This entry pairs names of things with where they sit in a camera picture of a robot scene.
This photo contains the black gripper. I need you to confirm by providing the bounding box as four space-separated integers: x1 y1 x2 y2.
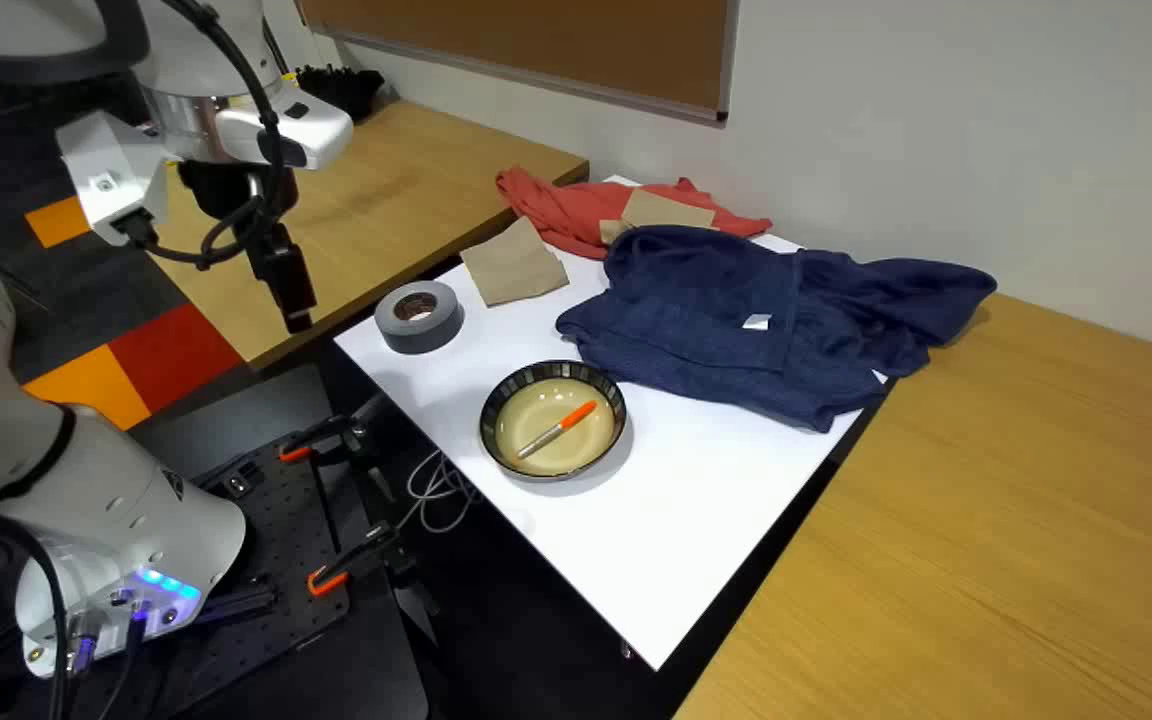
172 152 324 334

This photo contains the orange and silver pen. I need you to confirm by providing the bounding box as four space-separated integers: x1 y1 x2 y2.
517 395 604 464

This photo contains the dark rimmed beige bowl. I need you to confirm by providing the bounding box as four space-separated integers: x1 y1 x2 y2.
477 355 632 483

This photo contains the black object on wooden desk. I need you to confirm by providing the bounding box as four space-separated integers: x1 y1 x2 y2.
297 60 386 127

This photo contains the tan square cloth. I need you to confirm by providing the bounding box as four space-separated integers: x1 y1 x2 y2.
456 214 572 311

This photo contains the red cloth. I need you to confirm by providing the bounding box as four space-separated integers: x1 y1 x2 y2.
493 162 774 265

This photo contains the brown cork board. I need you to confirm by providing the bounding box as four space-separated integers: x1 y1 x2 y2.
293 0 743 127

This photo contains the small tan cloth piece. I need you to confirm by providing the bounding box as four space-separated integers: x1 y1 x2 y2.
597 189 725 249

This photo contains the navy blue cloth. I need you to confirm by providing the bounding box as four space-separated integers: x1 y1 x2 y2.
553 222 1000 436

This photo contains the grey duct tape roll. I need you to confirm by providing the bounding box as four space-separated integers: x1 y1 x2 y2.
370 276 466 355

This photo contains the orange handled black clamp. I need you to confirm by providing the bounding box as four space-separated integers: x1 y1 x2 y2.
274 410 386 470
303 518 400 605

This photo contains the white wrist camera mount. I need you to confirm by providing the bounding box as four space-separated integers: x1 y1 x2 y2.
50 108 172 253

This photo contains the white cable bundle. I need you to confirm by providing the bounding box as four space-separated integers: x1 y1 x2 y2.
397 448 477 538

